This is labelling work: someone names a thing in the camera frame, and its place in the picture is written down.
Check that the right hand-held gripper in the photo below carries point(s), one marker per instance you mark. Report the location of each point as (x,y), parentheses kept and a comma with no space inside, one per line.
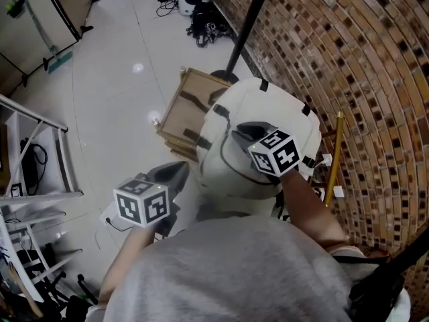
(275,156)

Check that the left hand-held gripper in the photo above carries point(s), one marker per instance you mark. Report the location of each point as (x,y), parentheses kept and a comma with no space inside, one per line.
(140,203)

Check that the white fabric bag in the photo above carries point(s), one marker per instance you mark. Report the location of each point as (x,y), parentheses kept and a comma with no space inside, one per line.
(275,112)

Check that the person's left forearm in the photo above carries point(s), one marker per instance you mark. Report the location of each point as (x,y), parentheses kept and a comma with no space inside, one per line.
(124,257)

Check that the person's right forearm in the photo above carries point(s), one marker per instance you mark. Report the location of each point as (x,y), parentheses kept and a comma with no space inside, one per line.
(308,213)

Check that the white floor power adapter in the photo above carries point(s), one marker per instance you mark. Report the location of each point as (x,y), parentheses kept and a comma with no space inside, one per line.
(109,215)

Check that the white metal shelf rack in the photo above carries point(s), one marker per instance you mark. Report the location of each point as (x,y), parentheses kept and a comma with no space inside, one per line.
(65,159)

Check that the black coat rack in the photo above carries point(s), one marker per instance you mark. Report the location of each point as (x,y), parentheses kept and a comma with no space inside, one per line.
(248,22)

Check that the person in white shirt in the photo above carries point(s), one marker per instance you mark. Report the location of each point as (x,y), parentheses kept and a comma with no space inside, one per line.
(234,273)

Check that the black power strip cluster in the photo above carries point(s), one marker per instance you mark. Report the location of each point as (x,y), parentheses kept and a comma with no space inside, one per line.
(207,25)

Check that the black chair base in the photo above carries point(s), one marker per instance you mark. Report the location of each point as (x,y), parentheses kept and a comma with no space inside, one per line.
(57,290)

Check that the green flat mop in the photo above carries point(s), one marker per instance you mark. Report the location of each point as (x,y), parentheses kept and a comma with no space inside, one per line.
(60,62)

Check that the folding partition panel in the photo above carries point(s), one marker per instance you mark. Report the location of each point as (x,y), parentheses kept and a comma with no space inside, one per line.
(33,29)

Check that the white wall socket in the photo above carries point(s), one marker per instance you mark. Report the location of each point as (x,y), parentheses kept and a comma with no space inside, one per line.
(327,159)
(338,191)

